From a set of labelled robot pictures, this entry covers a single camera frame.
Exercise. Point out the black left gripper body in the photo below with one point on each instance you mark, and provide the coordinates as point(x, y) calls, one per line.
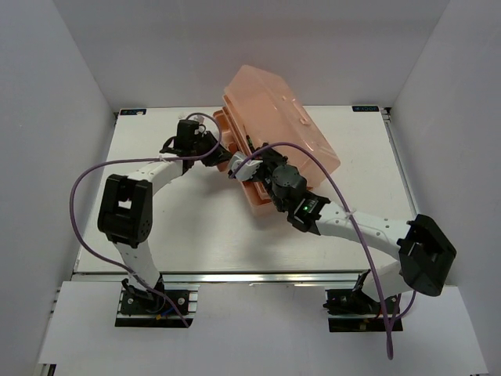
point(206, 144)

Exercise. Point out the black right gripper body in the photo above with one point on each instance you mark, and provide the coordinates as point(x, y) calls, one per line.
point(264, 175)

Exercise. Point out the pink plastic toolbox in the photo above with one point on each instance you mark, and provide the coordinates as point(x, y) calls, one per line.
point(262, 105)

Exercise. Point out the large green-handled screwdriver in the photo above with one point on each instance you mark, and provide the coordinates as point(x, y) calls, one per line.
point(250, 144)

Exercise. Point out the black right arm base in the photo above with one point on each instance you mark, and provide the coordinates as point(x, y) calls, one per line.
point(348, 314)

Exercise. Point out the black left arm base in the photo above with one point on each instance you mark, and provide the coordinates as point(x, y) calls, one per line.
point(157, 313)

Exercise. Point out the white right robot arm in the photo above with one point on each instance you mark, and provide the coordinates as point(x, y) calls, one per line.
point(422, 253)

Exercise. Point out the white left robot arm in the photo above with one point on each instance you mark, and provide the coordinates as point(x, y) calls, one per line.
point(126, 210)

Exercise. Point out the blue label sticker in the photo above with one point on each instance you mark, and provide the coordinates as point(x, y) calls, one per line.
point(132, 112)
point(359, 108)

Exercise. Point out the blue label sticker right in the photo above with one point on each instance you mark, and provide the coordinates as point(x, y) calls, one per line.
point(359, 108)

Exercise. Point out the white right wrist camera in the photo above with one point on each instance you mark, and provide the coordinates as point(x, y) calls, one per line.
point(240, 169)

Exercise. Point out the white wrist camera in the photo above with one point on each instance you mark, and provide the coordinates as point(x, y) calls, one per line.
point(240, 169)
point(200, 120)

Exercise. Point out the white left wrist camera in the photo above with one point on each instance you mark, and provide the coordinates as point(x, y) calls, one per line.
point(200, 120)

